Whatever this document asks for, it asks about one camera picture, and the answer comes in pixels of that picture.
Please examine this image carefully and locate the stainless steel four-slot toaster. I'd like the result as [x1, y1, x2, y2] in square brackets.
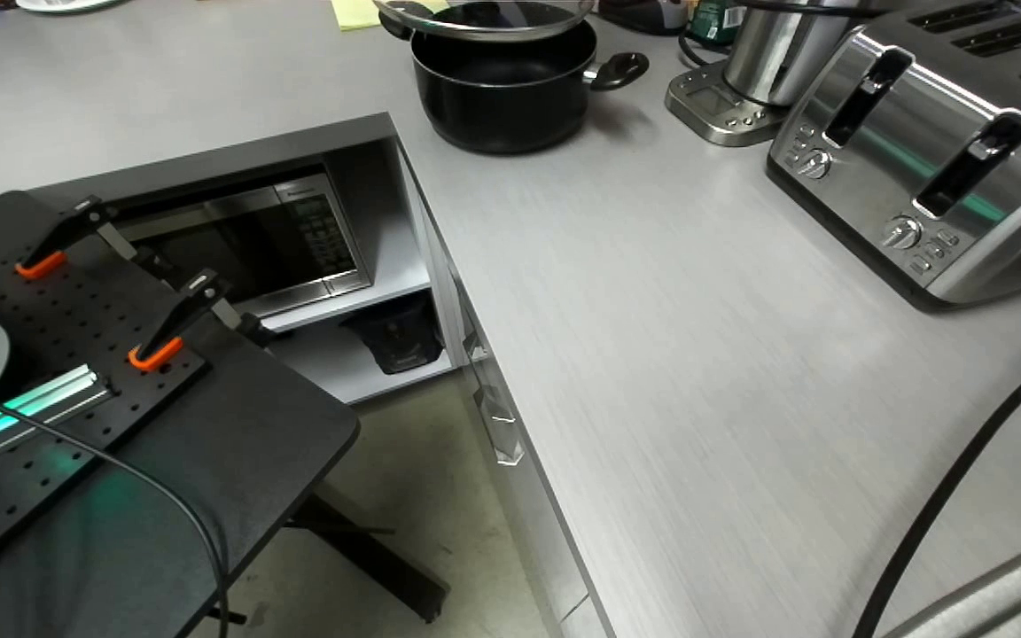
[764, 0, 1021, 312]

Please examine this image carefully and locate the silver appliance base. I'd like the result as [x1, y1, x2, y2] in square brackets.
[664, 61, 790, 150]

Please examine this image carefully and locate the yellow paper sheet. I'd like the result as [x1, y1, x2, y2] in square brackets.
[328, 0, 387, 31]

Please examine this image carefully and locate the black table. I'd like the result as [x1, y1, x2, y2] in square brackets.
[0, 188, 452, 638]

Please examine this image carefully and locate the black cooking pot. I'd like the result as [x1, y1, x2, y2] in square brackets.
[374, 3, 653, 161]

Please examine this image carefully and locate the thick black cable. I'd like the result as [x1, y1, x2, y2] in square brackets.
[851, 333, 1021, 638]

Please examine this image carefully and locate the black clamp with orange handle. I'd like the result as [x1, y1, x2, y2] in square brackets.
[124, 267, 271, 377]
[11, 196, 140, 282]

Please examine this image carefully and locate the black item under microwave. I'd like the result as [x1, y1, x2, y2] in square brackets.
[346, 299, 448, 380]

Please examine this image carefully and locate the built-in microwave oven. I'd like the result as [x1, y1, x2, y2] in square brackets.
[105, 162, 379, 333]

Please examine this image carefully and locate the black perforated mounting board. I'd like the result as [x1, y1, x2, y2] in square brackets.
[0, 192, 213, 589]

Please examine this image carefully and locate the teal container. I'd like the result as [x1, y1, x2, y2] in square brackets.
[682, 0, 752, 49]

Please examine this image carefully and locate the thin black cable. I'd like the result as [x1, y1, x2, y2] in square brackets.
[0, 373, 237, 638]

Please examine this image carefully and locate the stainless steel jug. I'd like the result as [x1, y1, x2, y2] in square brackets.
[719, 0, 880, 114]

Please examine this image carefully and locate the silver cabinet handle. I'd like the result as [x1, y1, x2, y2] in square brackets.
[469, 380, 529, 471]

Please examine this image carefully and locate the dark appliance behind pot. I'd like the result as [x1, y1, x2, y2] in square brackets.
[593, 0, 690, 34]

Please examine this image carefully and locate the white object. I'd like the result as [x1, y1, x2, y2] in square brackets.
[11, 0, 124, 19]

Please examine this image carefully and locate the grey ribbed panel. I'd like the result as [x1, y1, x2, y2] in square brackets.
[885, 523, 1021, 638]

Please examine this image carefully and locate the glass lid with black knob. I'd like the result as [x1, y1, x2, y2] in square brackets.
[369, 0, 600, 46]

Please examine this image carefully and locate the aluminium profile rail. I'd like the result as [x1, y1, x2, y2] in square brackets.
[0, 360, 114, 475]

